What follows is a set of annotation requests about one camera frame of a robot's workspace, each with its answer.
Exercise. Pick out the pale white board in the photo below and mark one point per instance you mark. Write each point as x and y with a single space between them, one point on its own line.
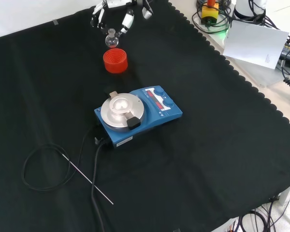
255 43

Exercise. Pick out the black bench cloth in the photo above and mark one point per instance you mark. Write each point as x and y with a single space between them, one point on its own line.
183 157

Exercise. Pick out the yellow stop button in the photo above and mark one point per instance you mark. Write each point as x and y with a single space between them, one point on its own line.
209 10

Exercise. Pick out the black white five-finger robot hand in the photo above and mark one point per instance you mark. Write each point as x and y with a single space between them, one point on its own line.
128 19

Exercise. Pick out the clear glass round-bottom flask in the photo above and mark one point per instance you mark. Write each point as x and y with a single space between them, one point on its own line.
111 41

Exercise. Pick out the blue heater with steel plate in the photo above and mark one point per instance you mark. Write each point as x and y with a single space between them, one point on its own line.
145 113

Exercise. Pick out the grey tape strip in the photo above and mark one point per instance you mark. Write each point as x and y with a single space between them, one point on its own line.
55 22

